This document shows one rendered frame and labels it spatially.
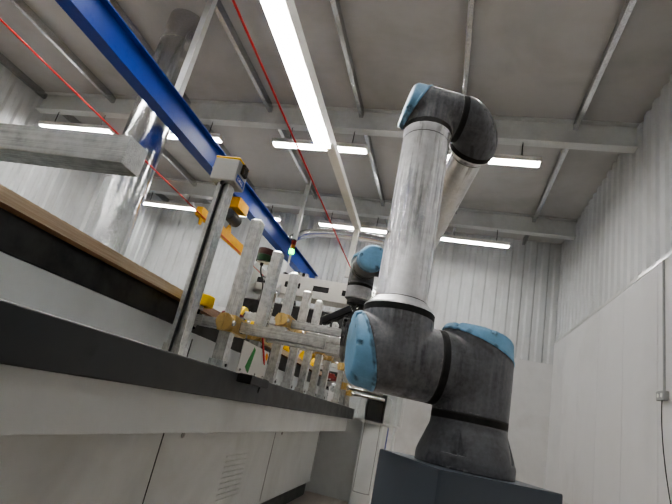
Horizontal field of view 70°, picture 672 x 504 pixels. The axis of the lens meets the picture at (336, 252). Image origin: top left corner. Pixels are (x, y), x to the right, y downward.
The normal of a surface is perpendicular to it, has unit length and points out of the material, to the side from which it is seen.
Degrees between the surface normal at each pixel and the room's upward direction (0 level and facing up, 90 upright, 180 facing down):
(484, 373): 90
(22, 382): 90
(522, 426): 90
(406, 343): 85
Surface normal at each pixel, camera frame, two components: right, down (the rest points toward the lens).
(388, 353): 0.14, -0.24
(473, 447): -0.04, -0.63
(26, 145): -0.17, -0.34
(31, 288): 0.96, 0.14
